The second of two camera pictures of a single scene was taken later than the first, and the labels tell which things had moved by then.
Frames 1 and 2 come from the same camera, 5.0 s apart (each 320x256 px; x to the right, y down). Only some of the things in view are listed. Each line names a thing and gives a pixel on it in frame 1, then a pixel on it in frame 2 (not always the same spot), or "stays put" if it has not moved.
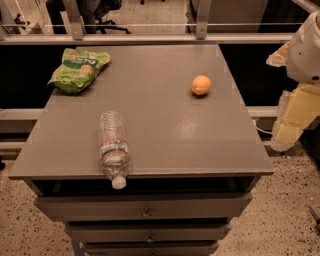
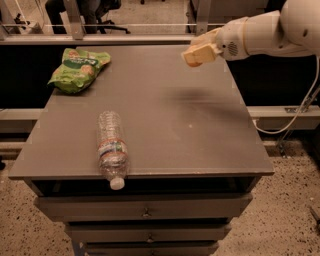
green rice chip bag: [77, 69] stays put
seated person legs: [87, 8] stays put
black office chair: [102, 8] stays put
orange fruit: [201, 85] to [194, 64]
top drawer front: [129, 206] stays put
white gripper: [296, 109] to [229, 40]
